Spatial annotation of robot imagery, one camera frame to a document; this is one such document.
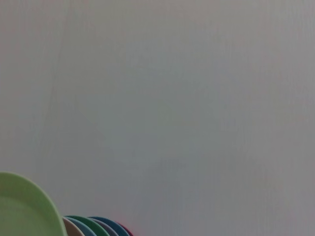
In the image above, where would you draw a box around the light green plate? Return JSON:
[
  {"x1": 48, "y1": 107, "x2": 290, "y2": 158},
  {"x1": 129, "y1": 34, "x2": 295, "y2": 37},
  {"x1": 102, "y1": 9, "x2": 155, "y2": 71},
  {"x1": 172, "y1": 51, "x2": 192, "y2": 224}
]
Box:
[{"x1": 0, "y1": 172, "x2": 66, "y2": 236}]

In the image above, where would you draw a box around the teal blue plate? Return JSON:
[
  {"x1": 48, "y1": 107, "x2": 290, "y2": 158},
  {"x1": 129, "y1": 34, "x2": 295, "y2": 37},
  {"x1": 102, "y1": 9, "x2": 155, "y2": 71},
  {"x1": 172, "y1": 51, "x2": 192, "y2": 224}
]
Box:
[{"x1": 88, "y1": 216, "x2": 128, "y2": 236}]

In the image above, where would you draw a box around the grey lilac-rimmed plate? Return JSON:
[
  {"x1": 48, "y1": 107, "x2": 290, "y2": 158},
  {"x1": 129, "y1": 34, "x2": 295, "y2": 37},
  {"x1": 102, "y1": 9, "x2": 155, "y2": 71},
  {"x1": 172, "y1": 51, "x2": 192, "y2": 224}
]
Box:
[{"x1": 92, "y1": 218, "x2": 118, "y2": 236}]

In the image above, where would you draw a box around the dark green plate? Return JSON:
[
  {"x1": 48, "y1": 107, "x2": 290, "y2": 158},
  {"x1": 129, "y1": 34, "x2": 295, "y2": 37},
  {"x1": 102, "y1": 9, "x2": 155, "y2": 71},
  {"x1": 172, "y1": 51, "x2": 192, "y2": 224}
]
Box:
[{"x1": 65, "y1": 215, "x2": 107, "y2": 236}]

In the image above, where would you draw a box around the light blue plate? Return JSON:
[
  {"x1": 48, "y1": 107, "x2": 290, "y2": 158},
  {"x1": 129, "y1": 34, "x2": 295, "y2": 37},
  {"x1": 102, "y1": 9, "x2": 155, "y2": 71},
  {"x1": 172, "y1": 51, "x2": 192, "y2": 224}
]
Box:
[{"x1": 64, "y1": 216, "x2": 96, "y2": 236}]

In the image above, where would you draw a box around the beige plate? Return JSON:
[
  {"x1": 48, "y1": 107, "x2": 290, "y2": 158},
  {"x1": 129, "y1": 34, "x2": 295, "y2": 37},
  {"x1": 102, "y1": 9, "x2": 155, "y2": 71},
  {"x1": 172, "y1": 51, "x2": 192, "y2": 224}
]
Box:
[{"x1": 63, "y1": 217, "x2": 84, "y2": 236}]

